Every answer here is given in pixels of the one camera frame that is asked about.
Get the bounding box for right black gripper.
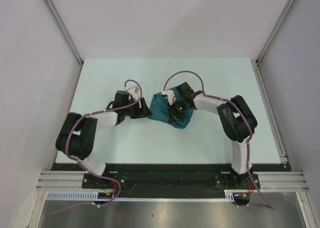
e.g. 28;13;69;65
165;99;189;125

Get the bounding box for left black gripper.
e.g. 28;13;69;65
122;97;152;119

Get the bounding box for teal cloth napkin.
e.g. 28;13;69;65
148;92;194;129

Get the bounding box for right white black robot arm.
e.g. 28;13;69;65
161;82;258;189

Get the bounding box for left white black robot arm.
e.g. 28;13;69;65
55;87;152;188

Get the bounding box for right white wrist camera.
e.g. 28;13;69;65
161;89;176;105

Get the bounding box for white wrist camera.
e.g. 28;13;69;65
161;89;176;105
124;86;140;101

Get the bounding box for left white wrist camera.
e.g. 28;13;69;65
124;86;140;101

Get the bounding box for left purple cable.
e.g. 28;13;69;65
49;79;145;215

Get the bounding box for purple cable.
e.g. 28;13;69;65
162;70;276;211
49;79;145;215

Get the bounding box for right aluminium corner post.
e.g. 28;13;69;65
257;0;305;64

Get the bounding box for aluminium corner post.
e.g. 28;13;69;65
43;0;84;67
257;0;305;64

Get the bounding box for white slotted cable duct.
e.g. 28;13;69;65
46;190;251;203

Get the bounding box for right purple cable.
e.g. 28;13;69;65
162;70;276;211

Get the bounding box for left aluminium corner post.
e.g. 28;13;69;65
43;0;84;67

